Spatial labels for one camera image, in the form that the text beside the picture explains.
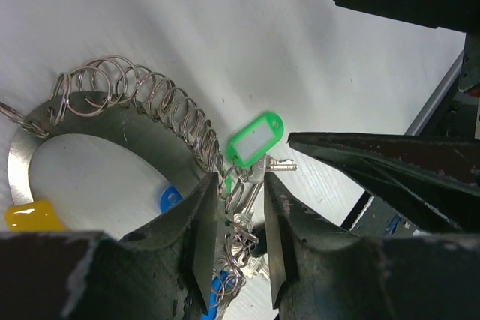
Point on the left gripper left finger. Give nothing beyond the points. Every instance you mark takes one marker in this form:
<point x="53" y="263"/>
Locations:
<point x="192" y="223"/>

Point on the metal keyring with keys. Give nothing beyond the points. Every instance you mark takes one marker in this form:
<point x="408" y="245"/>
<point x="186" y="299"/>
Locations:
<point x="49" y="272"/>

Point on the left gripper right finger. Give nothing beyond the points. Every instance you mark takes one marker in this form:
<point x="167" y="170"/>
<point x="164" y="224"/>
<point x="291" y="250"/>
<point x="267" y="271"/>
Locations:
<point x="313" y="263"/>

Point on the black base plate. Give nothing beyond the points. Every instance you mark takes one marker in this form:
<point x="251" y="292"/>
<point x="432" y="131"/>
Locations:
<point x="447" y="112"/>

